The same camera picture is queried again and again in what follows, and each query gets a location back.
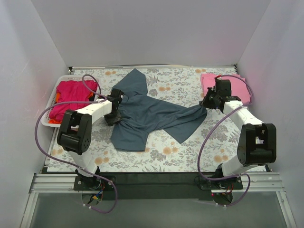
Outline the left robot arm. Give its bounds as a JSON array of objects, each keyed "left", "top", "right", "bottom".
[{"left": 57, "top": 89, "right": 124, "bottom": 190}]

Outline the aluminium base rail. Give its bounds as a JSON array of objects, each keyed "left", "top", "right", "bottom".
[{"left": 30, "top": 172, "right": 296, "bottom": 228}]

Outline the blue-grey t-shirt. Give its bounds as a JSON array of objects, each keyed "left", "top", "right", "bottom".
[{"left": 111, "top": 69, "right": 207, "bottom": 152}]

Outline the white plastic basket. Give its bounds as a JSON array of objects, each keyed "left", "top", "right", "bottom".
[{"left": 41, "top": 75, "right": 101, "bottom": 127}]

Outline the floral table mat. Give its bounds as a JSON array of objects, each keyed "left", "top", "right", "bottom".
[{"left": 47, "top": 67, "right": 268, "bottom": 173}]

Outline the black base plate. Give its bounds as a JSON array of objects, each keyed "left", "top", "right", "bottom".
[{"left": 73, "top": 172, "right": 243, "bottom": 200}]

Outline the orange garment in basket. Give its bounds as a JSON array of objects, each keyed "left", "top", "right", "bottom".
[{"left": 49, "top": 105, "right": 63, "bottom": 124}]

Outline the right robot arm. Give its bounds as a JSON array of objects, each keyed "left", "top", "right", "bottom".
[{"left": 200, "top": 75, "right": 276, "bottom": 189}]

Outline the folded pink t-shirt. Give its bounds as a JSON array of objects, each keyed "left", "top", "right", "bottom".
[{"left": 200, "top": 73, "right": 252, "bottom": 104}]

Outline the magenta t-shirt in basket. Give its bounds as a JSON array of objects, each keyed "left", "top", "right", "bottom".
[{"left": 55, "top": 80, "right": 95, "bottom": 115}]

